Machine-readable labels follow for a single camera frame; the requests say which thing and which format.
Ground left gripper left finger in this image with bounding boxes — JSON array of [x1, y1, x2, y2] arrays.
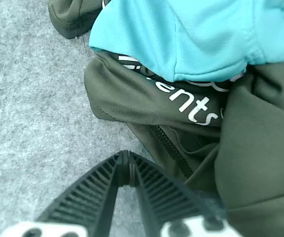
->
[[0, 150, 130, 237]]

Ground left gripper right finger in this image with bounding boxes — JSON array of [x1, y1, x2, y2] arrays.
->
[[128, 151, 242, 237]]

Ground turquoise mesh shirt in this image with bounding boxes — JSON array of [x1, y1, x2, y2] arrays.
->
[[88, 0, 284, 83]]

